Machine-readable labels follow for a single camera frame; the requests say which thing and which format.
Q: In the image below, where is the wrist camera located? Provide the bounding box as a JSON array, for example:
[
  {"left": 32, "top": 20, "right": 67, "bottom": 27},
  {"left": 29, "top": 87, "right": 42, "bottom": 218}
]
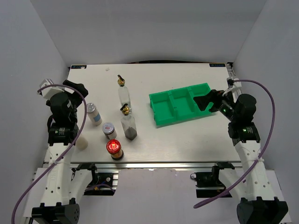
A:
[
  {"left": 222, "top": 78, "right": 242, "bottom": 97},
  {"left": 38, "top": 79, "right": 64, "bottom": 100}
]

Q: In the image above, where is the oil bottle with dark contents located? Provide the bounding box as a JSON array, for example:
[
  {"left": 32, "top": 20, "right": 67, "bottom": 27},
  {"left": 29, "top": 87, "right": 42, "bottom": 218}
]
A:
[{"left": 120, "top": 103, "right": 137, "bottom": 140}]

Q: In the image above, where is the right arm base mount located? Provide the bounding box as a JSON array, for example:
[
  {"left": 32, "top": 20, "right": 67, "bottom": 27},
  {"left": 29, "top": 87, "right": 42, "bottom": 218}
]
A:
[{"left": 190, "top": 162, "right": 235, "bottom": 198}]

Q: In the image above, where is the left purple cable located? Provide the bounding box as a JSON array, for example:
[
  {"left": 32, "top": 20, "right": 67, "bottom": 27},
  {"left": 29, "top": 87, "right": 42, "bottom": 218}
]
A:
[{"left": 11, "top": 84, "right": 87, "bottom": 224}]

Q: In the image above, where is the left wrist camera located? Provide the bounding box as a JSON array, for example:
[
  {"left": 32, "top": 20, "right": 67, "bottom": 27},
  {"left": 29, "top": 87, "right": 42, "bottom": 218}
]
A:
[{"left": 38, "top": 79, "right": 64, "bottom": 100}]

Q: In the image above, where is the blue label shaker jar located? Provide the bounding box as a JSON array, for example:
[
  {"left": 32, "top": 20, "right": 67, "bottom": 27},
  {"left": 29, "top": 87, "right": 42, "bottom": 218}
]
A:
[{"left": 87, "top": 103, "right": 102, "bottom": 126}]

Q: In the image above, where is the left blue table sticker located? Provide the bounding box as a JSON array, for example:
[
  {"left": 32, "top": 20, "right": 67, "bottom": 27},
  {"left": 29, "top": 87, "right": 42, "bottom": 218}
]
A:
[{"left": 71, "top": 65, "right": 87, "bottom": 70}]

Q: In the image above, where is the right blue table sticker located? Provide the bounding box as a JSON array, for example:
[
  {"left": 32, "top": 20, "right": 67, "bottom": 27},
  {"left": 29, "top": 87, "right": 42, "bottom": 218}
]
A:
[{"left": 209, "top": 63, "right": 226, "bottom": 68}]

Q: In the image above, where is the green three-compartment bin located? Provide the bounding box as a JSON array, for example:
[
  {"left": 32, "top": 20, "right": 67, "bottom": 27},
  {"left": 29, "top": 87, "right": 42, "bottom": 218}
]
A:
[{"left": 149, "top": 83, "right": 215, "bottom": 127}]

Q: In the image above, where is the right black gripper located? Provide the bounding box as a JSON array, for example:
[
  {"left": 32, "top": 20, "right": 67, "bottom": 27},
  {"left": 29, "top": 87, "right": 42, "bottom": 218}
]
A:
[{"left": 193, "top": 88, "right": 238, "bottom": 122}]

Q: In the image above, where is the red label spice jar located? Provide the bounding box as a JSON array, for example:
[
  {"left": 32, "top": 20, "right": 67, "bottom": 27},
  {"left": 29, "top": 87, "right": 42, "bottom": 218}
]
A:
[{"left": 102, "top": 122, "right": 117, "bottom": 140}]

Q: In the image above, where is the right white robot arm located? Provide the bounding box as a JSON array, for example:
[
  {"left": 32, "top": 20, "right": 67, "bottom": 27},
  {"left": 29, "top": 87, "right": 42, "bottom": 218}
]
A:
[{"left": 193, "top": 90, "right": 288, "bottom": 224}]

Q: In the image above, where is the clear oil bottle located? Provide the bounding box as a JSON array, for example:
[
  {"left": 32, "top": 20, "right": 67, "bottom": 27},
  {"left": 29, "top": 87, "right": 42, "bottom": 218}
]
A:
[{"left": 117, "top": 75, "right": 132, "bottom": 112}]

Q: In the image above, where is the purple cable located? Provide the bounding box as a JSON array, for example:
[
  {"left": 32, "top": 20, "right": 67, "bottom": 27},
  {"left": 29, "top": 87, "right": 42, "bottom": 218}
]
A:
[
  {"left": 193, "top": 80, "right": 276, "bottom": 209},
  {"left": 11, "top": 84, "right": 87, "bottom": 224}
]

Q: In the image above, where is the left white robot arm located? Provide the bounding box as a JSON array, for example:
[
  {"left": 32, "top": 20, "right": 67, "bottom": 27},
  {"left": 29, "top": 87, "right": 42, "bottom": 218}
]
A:
[{"left": 31, "top": 79, "right": 99, "bottom": 224}]

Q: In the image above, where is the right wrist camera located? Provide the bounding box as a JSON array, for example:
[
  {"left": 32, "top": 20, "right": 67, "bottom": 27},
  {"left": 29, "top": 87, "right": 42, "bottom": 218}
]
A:
[{"left": 222, "top": 78, "right": 242, "bottom": 97}]

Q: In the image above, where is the red cap sauce bottle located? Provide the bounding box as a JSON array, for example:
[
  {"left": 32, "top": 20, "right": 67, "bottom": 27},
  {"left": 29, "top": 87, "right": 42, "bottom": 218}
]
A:
[{"left": 106, "top": 139, "right": 124, "bottom": 161}]

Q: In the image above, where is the white powder shaker jar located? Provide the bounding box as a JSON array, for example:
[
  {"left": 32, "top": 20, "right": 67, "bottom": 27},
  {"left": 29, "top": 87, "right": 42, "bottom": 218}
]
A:
[{"left": 76, "top": 136, "right": 88, "bottom": 150}]

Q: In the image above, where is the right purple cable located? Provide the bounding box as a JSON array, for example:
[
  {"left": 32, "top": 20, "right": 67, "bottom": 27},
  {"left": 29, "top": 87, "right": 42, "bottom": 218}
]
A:
[{"left": 193, "top": 80, "right": 276, "bottom": 209}]

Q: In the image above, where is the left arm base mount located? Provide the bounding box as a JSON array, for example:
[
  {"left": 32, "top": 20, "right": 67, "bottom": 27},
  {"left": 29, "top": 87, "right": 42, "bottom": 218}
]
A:
[{"left": 71, "top": 163, "right": 116, "bottom": 196}]

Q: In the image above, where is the blue table sticker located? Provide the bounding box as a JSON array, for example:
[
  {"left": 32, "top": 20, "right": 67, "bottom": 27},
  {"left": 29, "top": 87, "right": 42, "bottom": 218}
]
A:
[
  {"left": 71, "top": 65, "right": 87, "bottom": 70},
  {"left": 209, "top": 63, "right": 226, "bottom": 68}
]

